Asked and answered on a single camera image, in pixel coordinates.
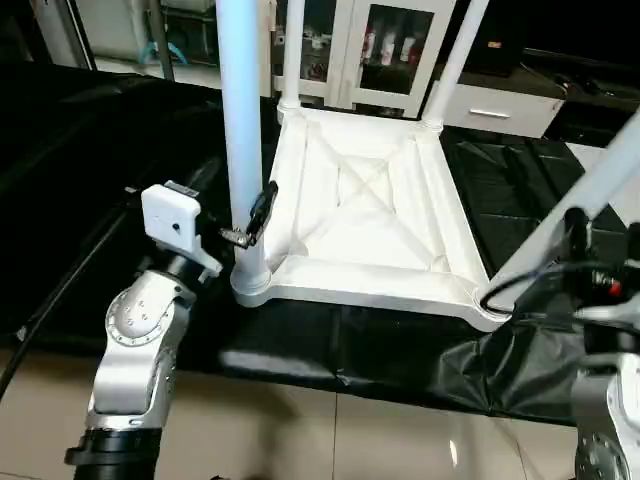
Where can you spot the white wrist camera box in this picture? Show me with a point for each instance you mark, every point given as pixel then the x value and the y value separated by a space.
pixel 610 315
pixel 175 225

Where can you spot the black box with yellow label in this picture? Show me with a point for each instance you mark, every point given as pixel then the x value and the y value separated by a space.
pixel 495 35

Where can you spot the black plastic work mat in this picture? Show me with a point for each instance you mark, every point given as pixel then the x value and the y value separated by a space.
pixel 100 150

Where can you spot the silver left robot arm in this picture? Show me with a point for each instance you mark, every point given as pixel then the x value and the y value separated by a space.
pixel 140 340

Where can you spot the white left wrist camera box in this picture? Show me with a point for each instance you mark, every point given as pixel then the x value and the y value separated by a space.
pixel 175 225

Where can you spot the white low drawer unit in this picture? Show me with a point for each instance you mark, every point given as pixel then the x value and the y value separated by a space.
pixel 490 108

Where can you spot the white plastic children's table top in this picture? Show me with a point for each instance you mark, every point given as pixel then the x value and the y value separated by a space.
pixel 370 220

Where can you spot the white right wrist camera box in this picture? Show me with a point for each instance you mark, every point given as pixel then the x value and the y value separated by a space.
pixel 610 315

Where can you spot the white glass door cabinet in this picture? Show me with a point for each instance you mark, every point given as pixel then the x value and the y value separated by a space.
pixel 350 50

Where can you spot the teal plastic object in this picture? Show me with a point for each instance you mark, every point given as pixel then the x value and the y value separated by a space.
pixel 178 52

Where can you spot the white side table board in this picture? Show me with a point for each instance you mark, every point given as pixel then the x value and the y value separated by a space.
pixel 588 157

